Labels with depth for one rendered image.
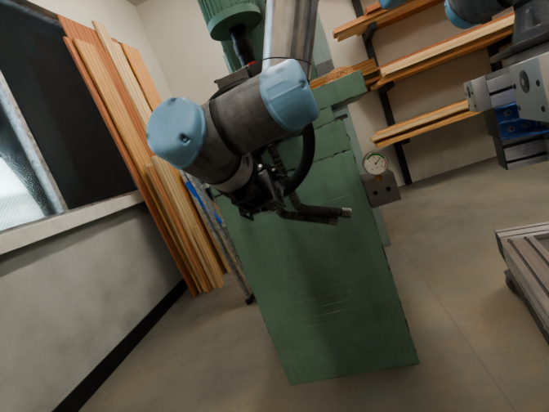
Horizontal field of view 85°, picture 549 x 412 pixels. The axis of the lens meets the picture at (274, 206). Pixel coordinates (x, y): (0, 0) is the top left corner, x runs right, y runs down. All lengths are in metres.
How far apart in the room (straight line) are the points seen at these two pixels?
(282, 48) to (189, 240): 1.93
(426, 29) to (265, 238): 2.94
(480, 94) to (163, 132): 0.87
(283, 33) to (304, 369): 1.01
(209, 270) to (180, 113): 2.00
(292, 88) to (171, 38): 3.50
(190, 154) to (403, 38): 3.23
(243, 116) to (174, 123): 0.08
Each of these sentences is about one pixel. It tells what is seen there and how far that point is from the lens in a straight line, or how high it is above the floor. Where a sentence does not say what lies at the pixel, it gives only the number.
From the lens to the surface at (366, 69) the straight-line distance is 1.06.
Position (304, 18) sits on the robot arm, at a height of 0.93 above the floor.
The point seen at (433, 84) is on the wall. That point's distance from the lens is 3.49.
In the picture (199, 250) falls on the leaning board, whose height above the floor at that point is 0.31.
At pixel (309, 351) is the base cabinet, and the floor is 0.12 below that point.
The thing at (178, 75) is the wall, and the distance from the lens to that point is 3.71.
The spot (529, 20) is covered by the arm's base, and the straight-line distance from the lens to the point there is 1.10.
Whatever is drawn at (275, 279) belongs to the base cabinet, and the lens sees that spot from 1.00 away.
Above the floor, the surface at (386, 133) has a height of 0.60.
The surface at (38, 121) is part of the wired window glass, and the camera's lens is 2.25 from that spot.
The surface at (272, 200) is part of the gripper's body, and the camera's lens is 0.50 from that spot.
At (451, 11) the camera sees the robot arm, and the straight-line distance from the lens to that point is 1.19.
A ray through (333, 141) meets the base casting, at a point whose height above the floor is 0.75.
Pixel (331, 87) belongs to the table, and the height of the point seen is 0.88.
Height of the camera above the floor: 0.77
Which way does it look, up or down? 9 degrees down
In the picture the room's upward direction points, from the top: 20 degrees counter-clockwise
